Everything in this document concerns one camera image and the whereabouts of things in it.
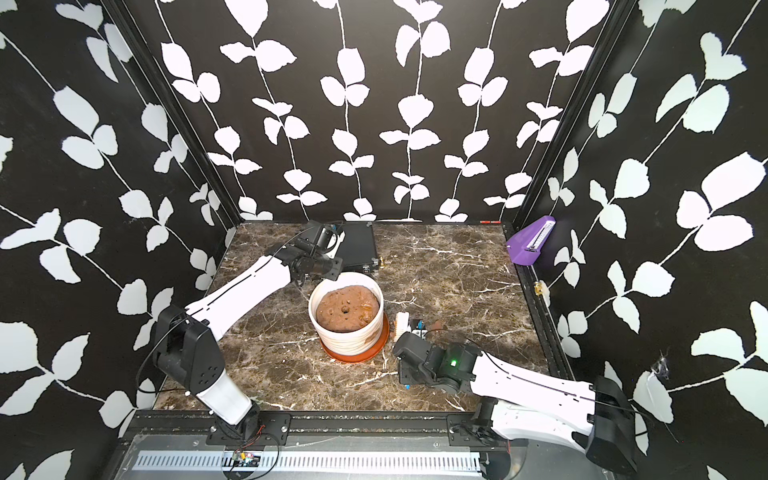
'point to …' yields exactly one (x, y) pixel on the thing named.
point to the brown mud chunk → (437, 325)
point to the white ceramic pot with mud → (347, 310)
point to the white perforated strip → (309, 461)
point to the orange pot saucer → (363, 356)
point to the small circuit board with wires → (242, 459)
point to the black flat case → (358, 248)
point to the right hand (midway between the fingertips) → (397, 367)
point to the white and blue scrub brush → (403, 325)
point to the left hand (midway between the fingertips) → (339, 260)
